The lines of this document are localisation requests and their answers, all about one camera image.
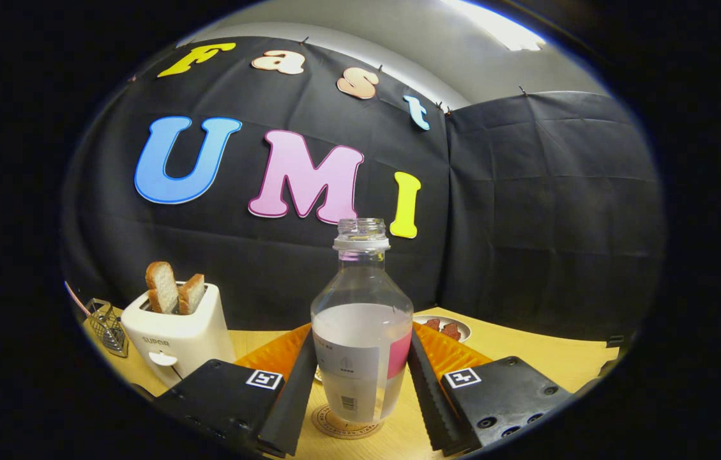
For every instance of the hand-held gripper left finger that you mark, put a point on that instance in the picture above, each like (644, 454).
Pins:
(290, 409)

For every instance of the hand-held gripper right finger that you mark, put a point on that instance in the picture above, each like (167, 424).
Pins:
(427, 396)

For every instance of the round brown coaster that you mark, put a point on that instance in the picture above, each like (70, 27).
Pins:
(328, 425)

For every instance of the clear juice bottle white label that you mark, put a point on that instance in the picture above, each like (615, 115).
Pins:
(360, 358)

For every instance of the brown sausage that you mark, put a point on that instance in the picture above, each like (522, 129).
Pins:
(432, 324)
(451, 331)

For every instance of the white round plate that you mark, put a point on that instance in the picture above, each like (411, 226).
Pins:
(464, 331)

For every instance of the wooden table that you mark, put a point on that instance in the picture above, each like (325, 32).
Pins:
(539, 358)

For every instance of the cream toaster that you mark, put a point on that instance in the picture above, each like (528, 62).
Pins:
(175, 338)

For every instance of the toast slice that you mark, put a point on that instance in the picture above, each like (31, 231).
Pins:
(191, 295)
(162, 287)

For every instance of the black backdrop cloth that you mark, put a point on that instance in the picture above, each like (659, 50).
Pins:
(526, 191)

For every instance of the pink stick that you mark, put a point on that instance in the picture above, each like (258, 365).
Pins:
(76, 298)

